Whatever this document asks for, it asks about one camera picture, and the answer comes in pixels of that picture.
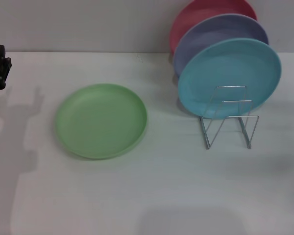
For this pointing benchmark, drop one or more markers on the teal plastic plate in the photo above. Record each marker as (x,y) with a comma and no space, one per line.
(223,68)

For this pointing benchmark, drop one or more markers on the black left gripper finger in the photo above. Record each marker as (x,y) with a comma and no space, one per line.
(3,66)

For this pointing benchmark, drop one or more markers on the green plastic plate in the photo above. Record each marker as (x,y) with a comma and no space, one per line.
(100,122)

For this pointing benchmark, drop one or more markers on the pink plastic plate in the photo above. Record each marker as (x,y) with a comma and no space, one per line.
(198,14)

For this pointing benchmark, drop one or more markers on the purple plastic plate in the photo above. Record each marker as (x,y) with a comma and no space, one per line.
(223,29)

